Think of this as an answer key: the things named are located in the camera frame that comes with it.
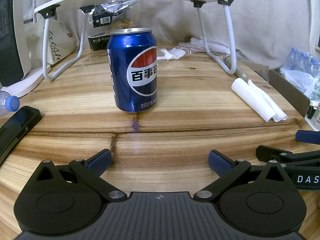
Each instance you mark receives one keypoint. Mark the clear plastic water bottle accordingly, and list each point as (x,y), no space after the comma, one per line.
(7,102)

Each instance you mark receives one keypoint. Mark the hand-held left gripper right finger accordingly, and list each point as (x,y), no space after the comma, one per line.
(220,162)

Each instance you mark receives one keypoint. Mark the small clear bottle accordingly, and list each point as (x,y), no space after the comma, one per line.
(315,117)

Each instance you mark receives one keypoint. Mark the clear plastic snack bag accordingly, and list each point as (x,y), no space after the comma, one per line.
(107,12)

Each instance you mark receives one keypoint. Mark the crumpled white tissue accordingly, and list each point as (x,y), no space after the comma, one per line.
(172,53)

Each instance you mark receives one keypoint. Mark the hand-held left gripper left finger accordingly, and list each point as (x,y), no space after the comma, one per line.
(100,162)

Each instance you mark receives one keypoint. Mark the grey tube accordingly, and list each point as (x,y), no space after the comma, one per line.
(241,71)

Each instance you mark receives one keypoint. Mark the blue soda can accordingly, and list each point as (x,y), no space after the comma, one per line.
(132,72)

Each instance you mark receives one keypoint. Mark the white paper towel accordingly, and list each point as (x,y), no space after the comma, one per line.
(255,97)

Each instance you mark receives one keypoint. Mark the black phone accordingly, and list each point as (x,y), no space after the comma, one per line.
(15,127)

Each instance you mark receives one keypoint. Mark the pack of water bottles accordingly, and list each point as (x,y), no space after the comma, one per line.
(302,61)

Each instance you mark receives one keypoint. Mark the white appliance with black mesh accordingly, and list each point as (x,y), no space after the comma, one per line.
(22,45)

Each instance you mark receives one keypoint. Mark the cardboard box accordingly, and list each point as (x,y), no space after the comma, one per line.
(287,87)

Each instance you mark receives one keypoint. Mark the black snack packet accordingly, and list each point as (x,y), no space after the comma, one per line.
(100,42)

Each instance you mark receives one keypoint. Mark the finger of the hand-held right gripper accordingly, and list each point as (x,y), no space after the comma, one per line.
(307,136)
(270,152)

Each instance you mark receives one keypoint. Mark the beige curtain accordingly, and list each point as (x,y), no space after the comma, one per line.
(262,25)

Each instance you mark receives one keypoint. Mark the white plastic bag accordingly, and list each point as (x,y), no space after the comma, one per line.
(300,80)

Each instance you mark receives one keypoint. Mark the white paper bag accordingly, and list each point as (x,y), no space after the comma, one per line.
(62,42)

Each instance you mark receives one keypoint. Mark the clear plastic wrap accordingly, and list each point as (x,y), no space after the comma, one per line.
(197,43)

